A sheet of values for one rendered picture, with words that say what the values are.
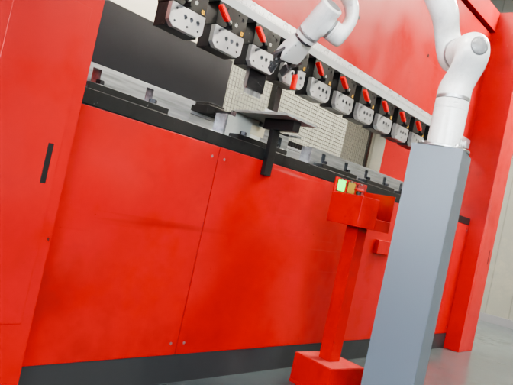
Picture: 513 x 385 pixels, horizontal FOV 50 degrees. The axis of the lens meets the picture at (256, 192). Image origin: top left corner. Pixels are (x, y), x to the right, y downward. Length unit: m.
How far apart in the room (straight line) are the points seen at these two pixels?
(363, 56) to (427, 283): 1.24
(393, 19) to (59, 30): 1.97
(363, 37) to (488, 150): 1.54
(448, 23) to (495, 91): 1.96
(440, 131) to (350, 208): 0.44
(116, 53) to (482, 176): 2.56
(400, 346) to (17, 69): 1.48
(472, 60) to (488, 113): 1.98
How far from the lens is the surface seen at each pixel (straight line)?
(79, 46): 1.49
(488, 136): 4.05
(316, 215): 2.41
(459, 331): 3.99
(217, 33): 2.05
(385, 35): 2.99
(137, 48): 2.50
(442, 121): 2.11
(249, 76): 2.22
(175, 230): 1.85
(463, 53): 2.12
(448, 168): 2.04
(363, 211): 2.16
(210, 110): 2.34
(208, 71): 2.76
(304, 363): 2.29
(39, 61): 1.43
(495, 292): 6.24
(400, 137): 3.17
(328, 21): 2.04
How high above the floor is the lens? 0.66
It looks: 1 degrees up
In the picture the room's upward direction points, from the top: 12 degrees clockwise
